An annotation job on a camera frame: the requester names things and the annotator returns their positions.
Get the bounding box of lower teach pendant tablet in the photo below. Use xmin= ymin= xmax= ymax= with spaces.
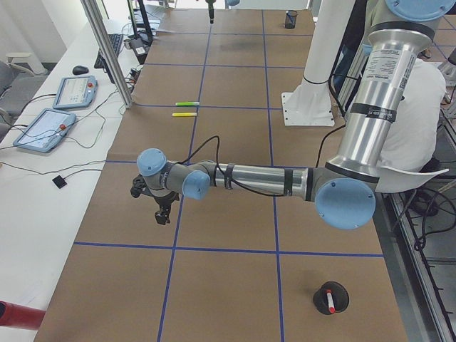
xmin=13 ymin=108 xmax=77 ymax=153

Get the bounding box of black computer mouse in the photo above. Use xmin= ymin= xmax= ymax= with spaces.
xmin=72 ymin=65 xmax=89 ymax=76

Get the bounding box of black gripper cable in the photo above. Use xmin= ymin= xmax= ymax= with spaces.
xmin=177 ymin=135 xmax=286 ymax=197

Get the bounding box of green highlighter pen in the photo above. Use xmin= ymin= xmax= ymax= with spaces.
xmin=175 ymin=101 xmax=200 ymax=107

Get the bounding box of grey office chair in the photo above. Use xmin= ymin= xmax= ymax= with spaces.
xmin=1 ymin=61 xmax=48 ymax=140

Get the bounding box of person in white shirt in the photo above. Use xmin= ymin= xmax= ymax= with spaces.
xmin=334 ymin=0 xmax=450 ymax=193

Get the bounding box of black keyboard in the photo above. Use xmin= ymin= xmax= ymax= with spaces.
xmin=93 ymin=33 xmax=124 ymax=70

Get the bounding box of aluminium frame post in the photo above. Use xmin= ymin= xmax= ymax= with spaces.
xmin=81 ymin=0 xmax=133 ymax=109

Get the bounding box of small black square puck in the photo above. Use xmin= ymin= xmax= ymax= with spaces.
xmin=52 ymin=175 xmax=67 ymax=189

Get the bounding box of red cylindrical object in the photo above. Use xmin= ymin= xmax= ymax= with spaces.
xmin=0 ymin=301 xmax=46 ymax=331

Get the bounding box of yellow highlighter pen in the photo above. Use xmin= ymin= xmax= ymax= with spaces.
xmin=172 ymin=112 xmax=197 ymax=118

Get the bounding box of teach pendant tablet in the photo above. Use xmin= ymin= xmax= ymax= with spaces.
xmin=13 ymin=108 xmax=77 ymax=153
xmin=53 ymin=76 xmax=98 ymax=110

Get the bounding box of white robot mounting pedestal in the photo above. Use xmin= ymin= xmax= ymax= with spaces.
xmin=281 ymin=0 xmax=355 ymax=127

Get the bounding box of black mesh pen cup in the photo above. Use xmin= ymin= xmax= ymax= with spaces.
xmin=313 ymin=281 xmax=350 ymax=315
xmin=284 ymin=10 xmax=298 ymax=29

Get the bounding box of upper teach pendant tablet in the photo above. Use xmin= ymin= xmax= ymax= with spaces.
xmin=53 ymin=76 xmax=98 ymax=110

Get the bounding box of red whiteboard marker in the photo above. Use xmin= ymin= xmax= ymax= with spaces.
xmin=326 ymin=289 xmax=336 ymax=314

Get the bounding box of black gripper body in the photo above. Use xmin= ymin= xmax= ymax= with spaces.
xmin=130 ymin=175 xmax=180 ymax=207

